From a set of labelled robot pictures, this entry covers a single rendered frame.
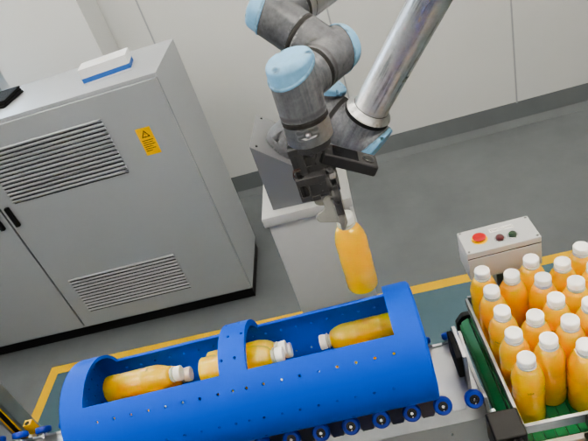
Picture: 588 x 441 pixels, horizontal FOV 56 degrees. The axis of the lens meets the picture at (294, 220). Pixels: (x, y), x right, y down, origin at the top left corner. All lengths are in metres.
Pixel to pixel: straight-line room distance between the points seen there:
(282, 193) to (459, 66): 2.43
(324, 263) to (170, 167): 1.09
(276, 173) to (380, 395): 0.88
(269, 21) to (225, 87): 2.88
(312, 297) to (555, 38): 2.74
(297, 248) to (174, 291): 1.45
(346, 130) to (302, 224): 0.39
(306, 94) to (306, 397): 0.67
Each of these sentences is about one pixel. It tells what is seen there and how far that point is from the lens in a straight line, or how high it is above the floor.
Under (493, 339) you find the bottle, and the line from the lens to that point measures 1.45.
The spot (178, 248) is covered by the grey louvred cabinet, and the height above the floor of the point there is 0.50.
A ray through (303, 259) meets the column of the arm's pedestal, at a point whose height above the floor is 0.88.
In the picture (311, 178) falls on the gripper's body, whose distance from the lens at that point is 1.07.
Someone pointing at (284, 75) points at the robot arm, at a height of 1.81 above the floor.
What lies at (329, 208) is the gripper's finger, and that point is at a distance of 1.12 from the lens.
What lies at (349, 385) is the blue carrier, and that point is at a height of 1.15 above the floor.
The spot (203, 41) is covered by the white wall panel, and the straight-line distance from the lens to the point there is 3.89.
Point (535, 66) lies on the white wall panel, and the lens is 4.29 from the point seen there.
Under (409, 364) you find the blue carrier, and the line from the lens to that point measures 1.25.
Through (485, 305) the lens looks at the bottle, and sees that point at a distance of 1.48.
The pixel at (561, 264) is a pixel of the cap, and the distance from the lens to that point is 1.52.
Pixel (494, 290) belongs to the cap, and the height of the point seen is 1.11.
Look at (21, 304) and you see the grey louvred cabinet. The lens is 3.67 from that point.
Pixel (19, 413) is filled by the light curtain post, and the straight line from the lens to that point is 2.25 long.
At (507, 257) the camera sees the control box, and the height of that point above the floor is 1.05.
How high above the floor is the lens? 2.14
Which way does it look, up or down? 34 degrees down
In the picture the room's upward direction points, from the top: 20 degrees counter-clockwise
